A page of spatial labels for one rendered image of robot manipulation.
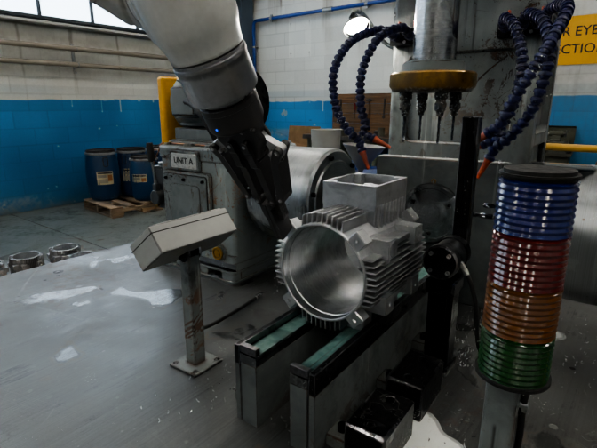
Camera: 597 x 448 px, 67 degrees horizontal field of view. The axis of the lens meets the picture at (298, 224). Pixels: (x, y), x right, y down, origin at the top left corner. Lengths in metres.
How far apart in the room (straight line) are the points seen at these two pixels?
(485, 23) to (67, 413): 1.15
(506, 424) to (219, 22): 0.48
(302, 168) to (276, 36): 6.96
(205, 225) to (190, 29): 0.38
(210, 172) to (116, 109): 5.77
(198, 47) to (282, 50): 7.36
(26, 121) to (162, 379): 5.70
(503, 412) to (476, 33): 0.93
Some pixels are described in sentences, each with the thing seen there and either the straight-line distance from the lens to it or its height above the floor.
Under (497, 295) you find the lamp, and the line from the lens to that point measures 0.42.
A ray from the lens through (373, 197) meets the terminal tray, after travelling 0.72.
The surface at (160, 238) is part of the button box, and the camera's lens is 0.73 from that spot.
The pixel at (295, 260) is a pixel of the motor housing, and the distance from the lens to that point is 0.77.
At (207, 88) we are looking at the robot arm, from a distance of 0.54.
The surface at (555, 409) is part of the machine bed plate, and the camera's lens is 0.87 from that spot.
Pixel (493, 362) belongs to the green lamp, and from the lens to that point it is 0.45.
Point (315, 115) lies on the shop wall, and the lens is 7.40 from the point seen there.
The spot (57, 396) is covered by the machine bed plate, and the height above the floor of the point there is 0.80.
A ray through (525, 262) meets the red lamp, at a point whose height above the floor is 1.15.
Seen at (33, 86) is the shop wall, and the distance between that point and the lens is 6.47.
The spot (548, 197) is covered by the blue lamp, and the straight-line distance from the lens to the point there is 0.39.
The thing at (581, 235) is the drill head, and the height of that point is 1.07.
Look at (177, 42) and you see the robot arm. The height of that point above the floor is 1.33.
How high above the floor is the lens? 1.27
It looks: 15 degrees down
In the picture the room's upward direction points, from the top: straight up
